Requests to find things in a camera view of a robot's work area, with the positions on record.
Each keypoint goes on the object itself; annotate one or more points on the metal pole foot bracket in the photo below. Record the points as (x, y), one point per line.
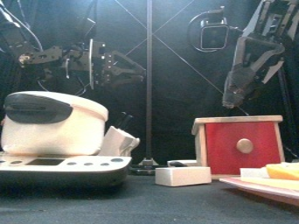
(148, 162)

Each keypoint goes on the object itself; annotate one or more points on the white toy scale with buttons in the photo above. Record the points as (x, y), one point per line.
(77, 172)

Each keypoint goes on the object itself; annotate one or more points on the vertical metal frame pole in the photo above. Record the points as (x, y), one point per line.
(148, 116)

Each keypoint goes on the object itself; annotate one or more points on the red drawer with wooden knob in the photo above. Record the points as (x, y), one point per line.
(226, 151)

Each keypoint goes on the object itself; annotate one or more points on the white toy rice cooker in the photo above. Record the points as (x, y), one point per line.
(57, 134)

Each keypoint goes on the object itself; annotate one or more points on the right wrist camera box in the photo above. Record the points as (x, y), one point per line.
(214, 37)

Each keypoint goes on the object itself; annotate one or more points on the white rectangular block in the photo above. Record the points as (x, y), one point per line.
(183, 176)

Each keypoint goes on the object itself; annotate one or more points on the plate with yellow food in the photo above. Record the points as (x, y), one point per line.
(256, 186)

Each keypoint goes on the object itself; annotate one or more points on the small black object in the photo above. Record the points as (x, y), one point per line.
(178, 164)

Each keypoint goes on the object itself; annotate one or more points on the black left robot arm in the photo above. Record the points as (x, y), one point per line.
(39, 58)

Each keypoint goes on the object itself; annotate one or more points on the flat white block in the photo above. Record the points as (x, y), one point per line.
(192, 162)

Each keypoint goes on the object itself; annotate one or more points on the yellow toy cheese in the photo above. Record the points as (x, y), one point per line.
(284, 172)

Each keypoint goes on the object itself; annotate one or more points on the white toy knife block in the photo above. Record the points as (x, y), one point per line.
(116, 143)

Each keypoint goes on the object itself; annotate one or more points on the wooden drawer box frame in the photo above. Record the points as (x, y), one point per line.
(238, 119)

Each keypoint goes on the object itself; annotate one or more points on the small white toy block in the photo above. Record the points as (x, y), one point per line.
(252, 172)

